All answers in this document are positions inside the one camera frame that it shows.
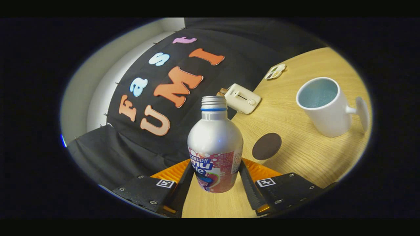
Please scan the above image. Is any white divided tray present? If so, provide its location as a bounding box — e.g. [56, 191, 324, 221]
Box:
[264, 64, 287, 80]

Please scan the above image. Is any white toaster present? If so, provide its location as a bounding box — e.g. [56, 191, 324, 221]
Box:
[225, 83, 262, 114]

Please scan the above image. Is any silver juice bottle red label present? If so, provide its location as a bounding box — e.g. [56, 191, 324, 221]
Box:
[187, 96, 244, 193]

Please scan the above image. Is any dark round coaster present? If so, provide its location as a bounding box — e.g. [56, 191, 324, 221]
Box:
[252, 133, 282, 161]

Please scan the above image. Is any wooden table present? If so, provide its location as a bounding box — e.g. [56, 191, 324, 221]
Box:
[181, 47, 373, 218]

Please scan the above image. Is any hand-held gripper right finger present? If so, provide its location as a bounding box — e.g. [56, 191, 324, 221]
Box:
[239, 158, 326, 217]

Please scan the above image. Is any white cup with handle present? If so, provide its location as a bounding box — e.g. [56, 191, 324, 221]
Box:
[296, 77, 370, 138]

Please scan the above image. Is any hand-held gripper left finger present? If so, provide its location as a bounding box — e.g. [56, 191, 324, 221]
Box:
[111, 159, 195, 218]

